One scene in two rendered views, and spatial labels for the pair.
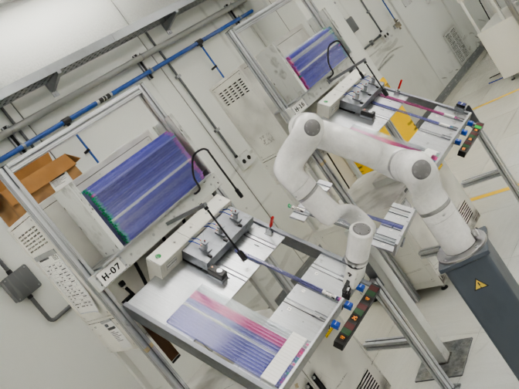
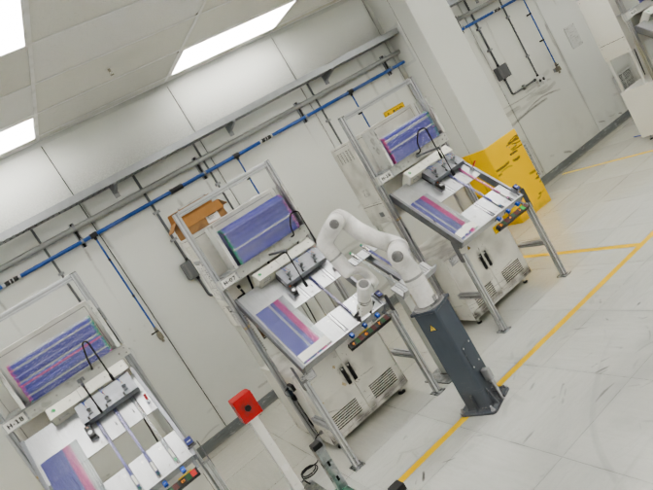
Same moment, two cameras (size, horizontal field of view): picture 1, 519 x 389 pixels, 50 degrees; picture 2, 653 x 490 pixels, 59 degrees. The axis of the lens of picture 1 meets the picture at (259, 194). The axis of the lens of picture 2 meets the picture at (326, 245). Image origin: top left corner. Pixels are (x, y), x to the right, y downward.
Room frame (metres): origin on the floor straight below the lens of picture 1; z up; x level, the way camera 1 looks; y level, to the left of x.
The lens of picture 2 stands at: (-1.31, -1.04, 1.79)
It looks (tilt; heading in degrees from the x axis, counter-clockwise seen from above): 9 degrees down; 16
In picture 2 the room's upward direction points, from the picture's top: 31 degrees counter-clockwise
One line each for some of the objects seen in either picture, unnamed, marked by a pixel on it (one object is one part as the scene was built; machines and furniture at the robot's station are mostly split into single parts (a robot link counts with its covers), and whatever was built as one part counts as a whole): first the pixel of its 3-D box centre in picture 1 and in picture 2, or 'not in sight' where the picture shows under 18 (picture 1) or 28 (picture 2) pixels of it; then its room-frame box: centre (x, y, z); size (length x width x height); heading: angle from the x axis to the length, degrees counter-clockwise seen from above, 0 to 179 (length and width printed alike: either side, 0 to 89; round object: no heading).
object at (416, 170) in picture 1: (420, 180); (402, 261); (1.85, -0.48, 1.00); 0.19 x 0.12 x 0.24; 1
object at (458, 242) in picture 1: (448, 228); (421, 291); (1.88, -0.48, 0.79); 0.19 x 0.19 x 0.18
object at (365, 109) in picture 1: (394, 176); (460, 232); (3.28, -0.73, 0.65); 1.01 x 0.73 x 1.29; 40
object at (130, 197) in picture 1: (144, 186); (258, 228); (2.41, 0.38, 1.52); 0.51 x 0.13 x 0.27; 130
